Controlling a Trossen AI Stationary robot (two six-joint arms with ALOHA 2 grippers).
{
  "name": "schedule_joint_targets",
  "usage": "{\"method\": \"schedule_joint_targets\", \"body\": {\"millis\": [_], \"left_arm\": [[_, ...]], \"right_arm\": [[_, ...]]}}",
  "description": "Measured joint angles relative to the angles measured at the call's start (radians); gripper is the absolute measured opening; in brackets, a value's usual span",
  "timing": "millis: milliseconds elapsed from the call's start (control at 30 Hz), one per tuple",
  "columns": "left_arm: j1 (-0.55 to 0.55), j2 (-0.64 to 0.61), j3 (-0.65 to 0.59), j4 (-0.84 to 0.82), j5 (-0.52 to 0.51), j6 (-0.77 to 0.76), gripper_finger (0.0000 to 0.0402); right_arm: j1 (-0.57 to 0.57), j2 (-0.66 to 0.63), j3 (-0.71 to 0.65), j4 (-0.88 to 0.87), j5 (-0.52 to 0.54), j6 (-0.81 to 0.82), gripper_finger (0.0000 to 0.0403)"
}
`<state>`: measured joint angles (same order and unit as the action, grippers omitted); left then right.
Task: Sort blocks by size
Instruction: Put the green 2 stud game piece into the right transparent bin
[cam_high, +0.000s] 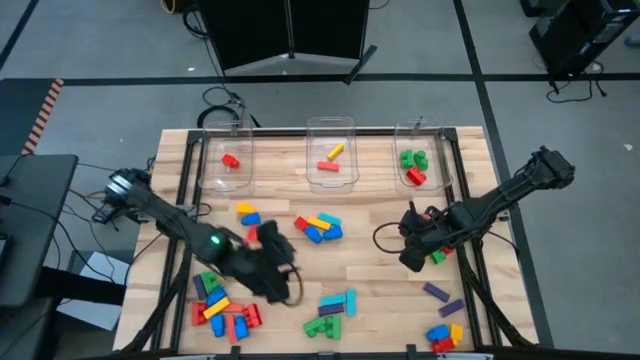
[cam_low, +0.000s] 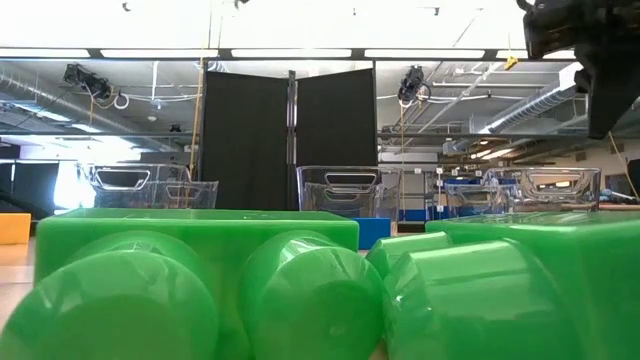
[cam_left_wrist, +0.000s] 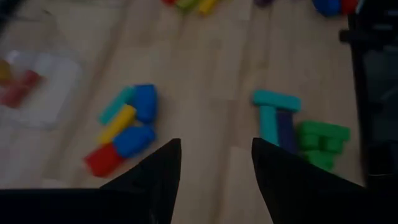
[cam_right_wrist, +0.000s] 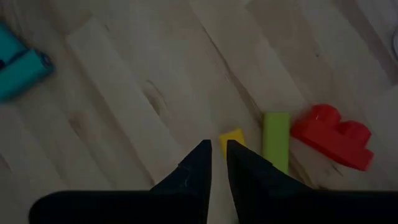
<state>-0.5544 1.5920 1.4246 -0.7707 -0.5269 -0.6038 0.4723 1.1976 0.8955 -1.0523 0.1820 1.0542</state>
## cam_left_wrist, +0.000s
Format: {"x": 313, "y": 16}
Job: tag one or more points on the teal block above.
{"x": 268, "y": 124}
{"x": 276, "y": 100}
{"x": 115, "y": 105}

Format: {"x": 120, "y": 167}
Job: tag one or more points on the clear plastic bin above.
{"x": 59, "y": 93}

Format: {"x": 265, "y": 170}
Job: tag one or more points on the blue rounded block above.
{"x": 326, "y": 7}
{"x": 133, "y": 140}
{"x": 145, "y": 102}

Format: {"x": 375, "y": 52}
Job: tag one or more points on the yellow block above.
{"x": 206, "y": 5}
{"x": 117, "y": 124}

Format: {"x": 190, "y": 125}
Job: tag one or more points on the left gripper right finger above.
{"x": 304, "y": 196}

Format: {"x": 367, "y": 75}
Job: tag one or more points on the red studded block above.
{"x": 349, "y": 5}
{"x": 169, "y": 2}

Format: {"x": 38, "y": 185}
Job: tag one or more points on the light green flat block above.
{"x": 186, "y": 3}

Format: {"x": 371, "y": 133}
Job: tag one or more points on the green studded block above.
{"x": 320, "y": 160}
{"x": 323, "y": 132}

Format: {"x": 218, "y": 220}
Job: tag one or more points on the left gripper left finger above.
{"x": 140, "y": 199}

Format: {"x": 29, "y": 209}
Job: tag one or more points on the red chunky block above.
{"x": 102, "y": 160}

